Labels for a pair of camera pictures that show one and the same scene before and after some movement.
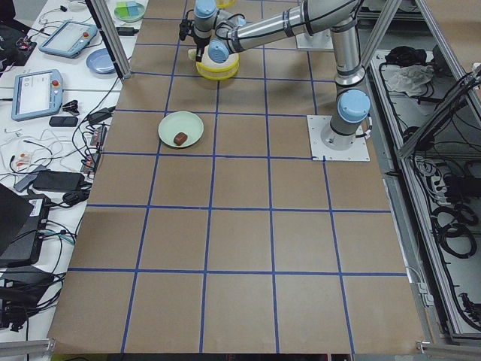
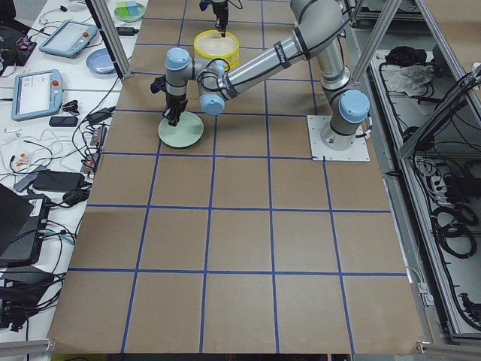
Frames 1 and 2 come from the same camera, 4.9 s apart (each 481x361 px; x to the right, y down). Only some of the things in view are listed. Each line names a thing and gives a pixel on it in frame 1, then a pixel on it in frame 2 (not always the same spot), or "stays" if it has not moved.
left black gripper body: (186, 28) -> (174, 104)
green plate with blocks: (128, 10) stays
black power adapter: (53, 180) stays
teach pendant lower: (37, 94) stays
